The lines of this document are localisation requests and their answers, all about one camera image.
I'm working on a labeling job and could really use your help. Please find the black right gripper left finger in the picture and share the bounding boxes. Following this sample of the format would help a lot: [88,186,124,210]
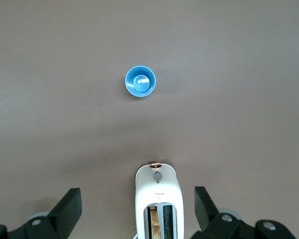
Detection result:
[0,188,82,239]

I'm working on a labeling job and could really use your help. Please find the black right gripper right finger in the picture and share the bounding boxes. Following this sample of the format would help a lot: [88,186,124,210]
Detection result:
[191,186,297,239]

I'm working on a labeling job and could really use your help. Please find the blue plastic cup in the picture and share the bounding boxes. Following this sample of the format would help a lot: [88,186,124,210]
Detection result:
[125,65,157,98]

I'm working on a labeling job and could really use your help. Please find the brown bread slice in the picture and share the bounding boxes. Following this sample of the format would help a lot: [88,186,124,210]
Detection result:
[149,206,162,239]

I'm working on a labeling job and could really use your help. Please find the cream white toaster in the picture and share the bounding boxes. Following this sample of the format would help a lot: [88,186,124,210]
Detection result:
[135,161,184,239]

